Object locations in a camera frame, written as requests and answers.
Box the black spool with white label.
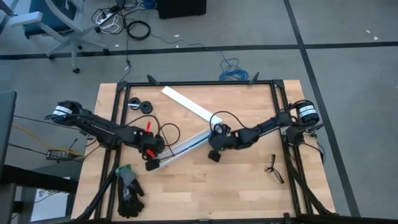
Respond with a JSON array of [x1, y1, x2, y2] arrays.
[[127, 96, 141, 111]]

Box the black grey work glove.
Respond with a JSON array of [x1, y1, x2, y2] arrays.
[[115, 164, 137, 200], [116, 182, 146, 218]]

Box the black coiled cable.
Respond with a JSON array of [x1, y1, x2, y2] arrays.
[[126, 20, 152, 40]]

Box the black table frame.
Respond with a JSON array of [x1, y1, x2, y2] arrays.
[[70, 79, 338, 224]]

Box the blue and white office chair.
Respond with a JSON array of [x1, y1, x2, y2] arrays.
[[9, 0, 110, 74]]

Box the red left gripper bracket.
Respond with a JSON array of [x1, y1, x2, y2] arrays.
[[144, 120, 157, 159]]

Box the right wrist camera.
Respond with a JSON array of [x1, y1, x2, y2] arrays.
[[213, 123, 231, 135]]

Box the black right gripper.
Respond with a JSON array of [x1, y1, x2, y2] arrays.
[[207, 130, 242, 163]]

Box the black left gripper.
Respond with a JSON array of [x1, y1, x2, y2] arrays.
[[136, 132, 166, 172]]

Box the black eyeglasses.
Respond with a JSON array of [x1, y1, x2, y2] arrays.
[[264, 154, 285, 184]]

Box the black power adapter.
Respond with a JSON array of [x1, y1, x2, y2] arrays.
[[45, 149, 71, 161]]

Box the blue ethernet cable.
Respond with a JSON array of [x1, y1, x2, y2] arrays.
[[149, 32, 249, 82]]

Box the black frame bracket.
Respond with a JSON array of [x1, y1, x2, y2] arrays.
[[146, 73, 161, 86], [248, 71, 261, 85]]

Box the black computer tower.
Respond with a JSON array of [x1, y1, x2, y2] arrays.
[[156, 0, 208, 19]]

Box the white slotted cable raceway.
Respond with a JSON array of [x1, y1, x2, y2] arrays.
[[154, 128, 216, 170]]

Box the white raceway cover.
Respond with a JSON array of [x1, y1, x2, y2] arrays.
[[160, 86, 223, 124]]

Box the white power strip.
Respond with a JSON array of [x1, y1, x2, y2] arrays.
[[95, 7, 122, 34]]

